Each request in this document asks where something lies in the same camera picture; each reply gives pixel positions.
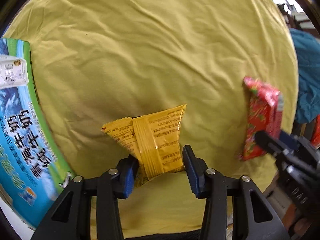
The yellow snack packet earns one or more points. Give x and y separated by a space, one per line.
153 139

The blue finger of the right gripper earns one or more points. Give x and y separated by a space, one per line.
288 140
268 143

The open cardboard box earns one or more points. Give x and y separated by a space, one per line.
33 169

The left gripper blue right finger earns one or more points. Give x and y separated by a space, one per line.
195 169

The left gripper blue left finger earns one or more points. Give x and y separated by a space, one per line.
129 173

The yellow tablecloth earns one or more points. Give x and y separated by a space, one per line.
95 61

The red snack packet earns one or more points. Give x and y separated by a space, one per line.
265 112

